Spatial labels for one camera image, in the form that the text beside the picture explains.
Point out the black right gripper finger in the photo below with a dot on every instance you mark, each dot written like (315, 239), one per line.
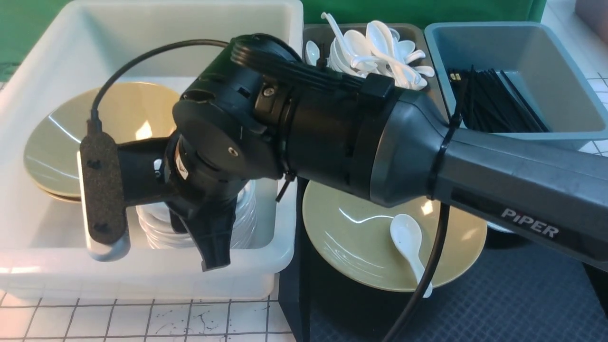
(210, 227)

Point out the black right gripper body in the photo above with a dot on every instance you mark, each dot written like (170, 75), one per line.
(229, 126)

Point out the tan noodle bowl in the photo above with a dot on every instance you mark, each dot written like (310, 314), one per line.
(353, 236)

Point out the white ceramic soup spoon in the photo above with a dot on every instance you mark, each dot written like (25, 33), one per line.
(407, 237)

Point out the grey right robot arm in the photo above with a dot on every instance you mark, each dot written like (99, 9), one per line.
(389, 145)

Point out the top tan bowl in tub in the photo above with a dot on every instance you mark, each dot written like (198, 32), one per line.
(129, 111)

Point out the tan bowl in tub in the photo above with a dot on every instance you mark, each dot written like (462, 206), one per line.
(129, 111)
(61, 198)

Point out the lower tan bowl in tub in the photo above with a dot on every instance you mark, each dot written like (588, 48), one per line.
(61, 198)

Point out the stack of white square dishes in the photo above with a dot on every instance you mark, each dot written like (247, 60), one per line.
(154, 219)

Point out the grey spoon bin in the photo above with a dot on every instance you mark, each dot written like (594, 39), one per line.
(322, 34)

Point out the large white plastic tub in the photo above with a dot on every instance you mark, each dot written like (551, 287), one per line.
(43, 247)

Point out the pile of white spoons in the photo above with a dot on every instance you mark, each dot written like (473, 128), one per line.
(380, 50)

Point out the pile of black chopsticks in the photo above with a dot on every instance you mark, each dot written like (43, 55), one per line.
(488, 101)

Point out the black serving tray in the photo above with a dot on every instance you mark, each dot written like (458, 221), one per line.
(516, 292)

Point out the blue chopstick bin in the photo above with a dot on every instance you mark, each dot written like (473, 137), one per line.
(538, 65)

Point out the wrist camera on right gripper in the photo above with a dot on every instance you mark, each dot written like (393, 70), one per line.
(114, 177)

